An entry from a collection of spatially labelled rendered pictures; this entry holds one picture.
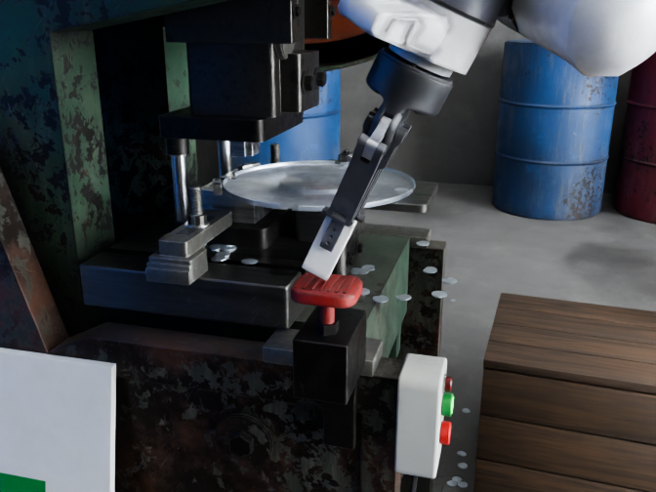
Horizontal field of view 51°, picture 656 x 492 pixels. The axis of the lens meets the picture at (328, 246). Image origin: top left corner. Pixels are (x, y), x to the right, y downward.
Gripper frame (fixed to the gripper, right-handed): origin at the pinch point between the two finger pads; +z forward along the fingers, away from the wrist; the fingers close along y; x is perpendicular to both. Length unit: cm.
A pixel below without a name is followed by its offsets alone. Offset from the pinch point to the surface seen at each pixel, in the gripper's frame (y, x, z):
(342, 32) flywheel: 66, 21, -11
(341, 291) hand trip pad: -1.7, -3.4, 3.2
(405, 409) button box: 5.2, -16.2, 16.1
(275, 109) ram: 26.4, 17.3, -2.7
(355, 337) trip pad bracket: 0.8, -7.0, 8.4
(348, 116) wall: 364, 58, 73
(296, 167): 43.4, 14.6, 9.2
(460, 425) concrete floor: 94, -44, 69
